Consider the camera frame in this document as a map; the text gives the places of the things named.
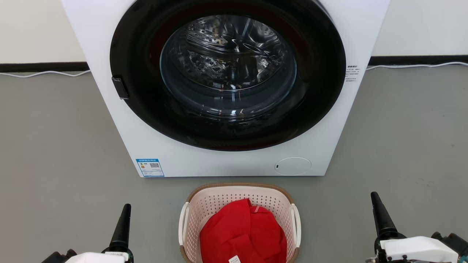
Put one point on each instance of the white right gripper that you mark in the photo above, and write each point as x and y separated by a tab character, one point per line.
413	248

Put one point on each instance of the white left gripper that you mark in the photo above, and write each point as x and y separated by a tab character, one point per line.
95	258

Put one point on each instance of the white perforated laundry basket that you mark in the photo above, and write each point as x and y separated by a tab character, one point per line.
219	197

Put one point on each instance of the blue energy label sticker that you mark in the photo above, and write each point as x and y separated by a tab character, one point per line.
150	168

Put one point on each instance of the round white filter cover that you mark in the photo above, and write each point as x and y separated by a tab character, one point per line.
292	166

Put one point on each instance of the white front-load washing machine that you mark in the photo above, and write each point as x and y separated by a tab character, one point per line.
109	128

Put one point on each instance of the red garment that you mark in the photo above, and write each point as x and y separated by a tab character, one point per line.
234	230

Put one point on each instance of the white garment tag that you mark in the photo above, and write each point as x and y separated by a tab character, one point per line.
234	259

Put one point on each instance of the black round washer door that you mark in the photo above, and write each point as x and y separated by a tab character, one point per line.
139	109

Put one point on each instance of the small text sticker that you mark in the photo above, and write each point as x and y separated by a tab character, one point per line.
351	73

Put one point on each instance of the steel washer drum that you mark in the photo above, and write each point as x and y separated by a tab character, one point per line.
226	54

